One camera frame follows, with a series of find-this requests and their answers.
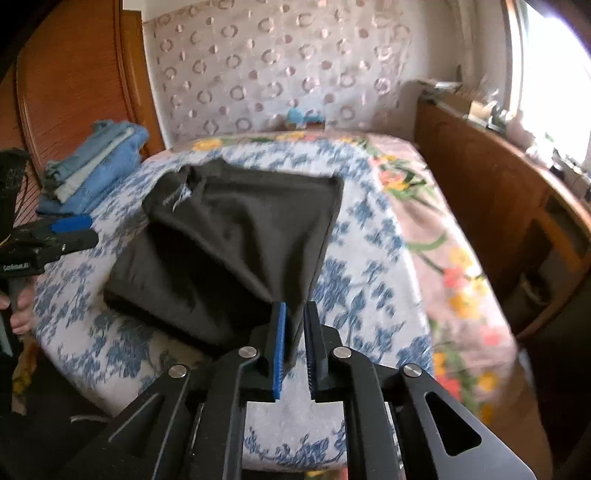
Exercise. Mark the wooden cabinet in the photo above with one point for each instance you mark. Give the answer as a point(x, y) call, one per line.
point(485, 184)

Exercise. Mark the blue floral bedspread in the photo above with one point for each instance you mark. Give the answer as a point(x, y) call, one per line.
point(364, 258)

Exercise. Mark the wooden wardrobe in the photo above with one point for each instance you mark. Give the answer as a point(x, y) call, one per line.
point(78, 69)

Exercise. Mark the cardboard box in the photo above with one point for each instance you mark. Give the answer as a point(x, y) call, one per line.
point(480, 110)

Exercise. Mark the dark cloth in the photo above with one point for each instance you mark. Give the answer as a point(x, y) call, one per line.
point(37, 438)

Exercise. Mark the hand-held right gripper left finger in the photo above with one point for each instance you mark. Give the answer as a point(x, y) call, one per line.
point(279, 350)

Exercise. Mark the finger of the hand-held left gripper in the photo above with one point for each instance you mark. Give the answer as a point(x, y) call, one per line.
point(76, 241)
point(74, 223)

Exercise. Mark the colourful floral blanket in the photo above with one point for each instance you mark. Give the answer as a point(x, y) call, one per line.
point(461, 258)

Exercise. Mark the window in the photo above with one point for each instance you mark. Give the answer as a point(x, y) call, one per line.
point(554, 69)

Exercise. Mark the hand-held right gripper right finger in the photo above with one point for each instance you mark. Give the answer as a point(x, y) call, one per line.
point(310, 350)

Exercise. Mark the person's left hand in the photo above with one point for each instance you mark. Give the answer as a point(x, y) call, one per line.
point(19, 319)

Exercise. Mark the circle patterned curtain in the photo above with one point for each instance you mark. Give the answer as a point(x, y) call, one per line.
point(277, 69)

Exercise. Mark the folded light blue jeans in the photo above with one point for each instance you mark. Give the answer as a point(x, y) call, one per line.
point(115, 134)

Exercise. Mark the blue packet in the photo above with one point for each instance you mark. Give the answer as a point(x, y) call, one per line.
point(302, 119)

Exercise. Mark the pile of papers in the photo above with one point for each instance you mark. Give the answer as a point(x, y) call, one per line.
point(438, 86)

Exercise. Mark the folded blue denim jeans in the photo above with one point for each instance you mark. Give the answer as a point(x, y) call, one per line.
point(101, 184)

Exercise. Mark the black pants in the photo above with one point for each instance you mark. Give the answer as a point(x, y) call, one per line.
point(221, 240)

